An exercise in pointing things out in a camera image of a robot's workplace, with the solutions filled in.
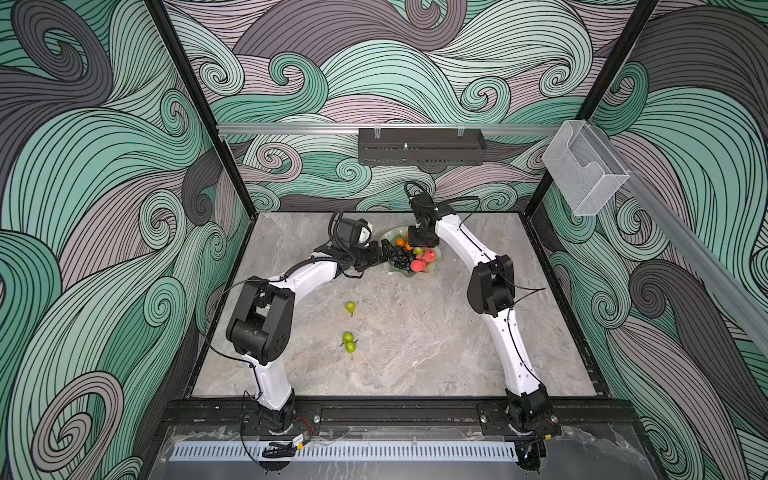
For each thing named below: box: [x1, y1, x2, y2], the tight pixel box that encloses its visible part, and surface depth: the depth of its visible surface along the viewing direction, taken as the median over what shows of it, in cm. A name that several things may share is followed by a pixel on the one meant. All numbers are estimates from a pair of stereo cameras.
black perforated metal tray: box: [358, 128, 487, 166], surface depth 96 cm
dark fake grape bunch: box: [390, 250, 415, 273], surface depth 101 cm
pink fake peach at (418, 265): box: [410, 259, 427, 272], surface depth 100 cm
